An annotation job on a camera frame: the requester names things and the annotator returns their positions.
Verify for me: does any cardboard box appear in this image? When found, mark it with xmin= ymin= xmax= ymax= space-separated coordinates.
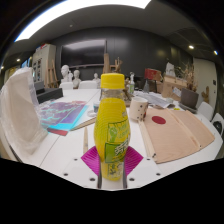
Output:
xmin=162 ymin=74 xmax=186 ymax=99

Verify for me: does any black box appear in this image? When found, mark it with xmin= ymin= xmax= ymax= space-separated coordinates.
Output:
xmin=34 ymin=80 xmax=64 ymax=104

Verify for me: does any yellow drink bottle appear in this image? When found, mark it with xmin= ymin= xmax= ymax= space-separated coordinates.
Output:
xmin=93 ymin=72 xmax=132 ymax=182

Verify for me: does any dark wall screen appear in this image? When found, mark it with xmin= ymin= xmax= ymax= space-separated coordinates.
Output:
xmin=60 ymin=39 xmax=108 ymax=68

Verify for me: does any white spray bottle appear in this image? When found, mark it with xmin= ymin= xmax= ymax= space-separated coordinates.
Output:
xmin=129 ymin=71 xmax=136 ymax=94

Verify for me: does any wooden mannequin figure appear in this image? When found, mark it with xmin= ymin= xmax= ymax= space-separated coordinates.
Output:
xmin=201 ymin=85 xmax=211 ymax=104

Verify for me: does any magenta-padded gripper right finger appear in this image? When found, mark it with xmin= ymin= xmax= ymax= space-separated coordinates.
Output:
xmin=122 ymin=145 xmax=163 ymax=190

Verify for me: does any long ceiling light strip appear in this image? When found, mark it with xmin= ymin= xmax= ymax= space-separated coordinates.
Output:
xmin=14 ymin=0 xmax=153 ymax=43

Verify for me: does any newspaper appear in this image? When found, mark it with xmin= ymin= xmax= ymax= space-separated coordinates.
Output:
xmin=134 ymin=90 xmax=174 ymax=109

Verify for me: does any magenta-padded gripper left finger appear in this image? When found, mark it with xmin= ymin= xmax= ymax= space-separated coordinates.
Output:
xmin=61 ymin=145 xmax=103 ymax=190

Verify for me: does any white chair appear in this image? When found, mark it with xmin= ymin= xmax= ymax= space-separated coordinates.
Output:
xmin=196 ymin=101 xmax=215 ymax=122
xmin=78 ymin=80 xmax=98 ymax=90
xmin=210 ymin=112 xmax=224 ymax=138
xmin=59 ymin=81 xmax=74 ymax=90

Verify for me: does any grey glass bottle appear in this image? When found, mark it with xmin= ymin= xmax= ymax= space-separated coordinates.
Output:
xmin=143 ymin=79 xmax=151 ymax=94

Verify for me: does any black backpack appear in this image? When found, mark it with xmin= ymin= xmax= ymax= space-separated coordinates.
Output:
xmin=213 ymin=119 xmax=224 ymax=135

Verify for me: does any white plaster bust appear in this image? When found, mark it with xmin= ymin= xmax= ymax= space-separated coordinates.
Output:
xmin=72 ymin=69 xmax=82 ymax=89
xmin=60 ymin=64 xmax=74 ymax=84

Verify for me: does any small jar silver lid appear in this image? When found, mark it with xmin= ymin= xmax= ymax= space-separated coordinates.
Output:
xmin=92 ymin=101 xmax=101 ymax=114

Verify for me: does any wooden easel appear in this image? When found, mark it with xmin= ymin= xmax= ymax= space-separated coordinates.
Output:
xmin=44 ymin=59 xmax=59 ymax=88
xmin=111 ymin=57 xmax=123 ymax=74

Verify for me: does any thin wooden stick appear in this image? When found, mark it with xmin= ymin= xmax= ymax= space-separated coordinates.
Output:
xmin=82 ymin=126 xmax=89 ymax=155

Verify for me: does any white wrapped plaster figure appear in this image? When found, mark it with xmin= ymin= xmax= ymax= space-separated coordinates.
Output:
xmin=165 ymin=61 xmax=177 ymax=78

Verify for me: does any white spotted mug brown handle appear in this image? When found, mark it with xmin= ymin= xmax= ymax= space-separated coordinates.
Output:
xmin=128 ymin=96 xmax=149 ymax=122

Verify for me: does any flat round red coaster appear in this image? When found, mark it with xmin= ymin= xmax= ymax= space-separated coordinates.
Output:
xmin=151 ymin=115 xmax=167 ymax=125

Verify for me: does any white cabinet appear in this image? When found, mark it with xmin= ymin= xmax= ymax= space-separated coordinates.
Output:
xmin=31 ymin=43 xmax=58 ymax=89

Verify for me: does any red box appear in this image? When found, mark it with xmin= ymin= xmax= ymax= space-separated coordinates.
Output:
xmin=144 ymin=68 xmax=163 ymax=82

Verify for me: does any tan wooden drawing board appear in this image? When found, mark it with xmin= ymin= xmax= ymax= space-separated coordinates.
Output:
xmin=138 ymin=108 xmax=216 ymax=164

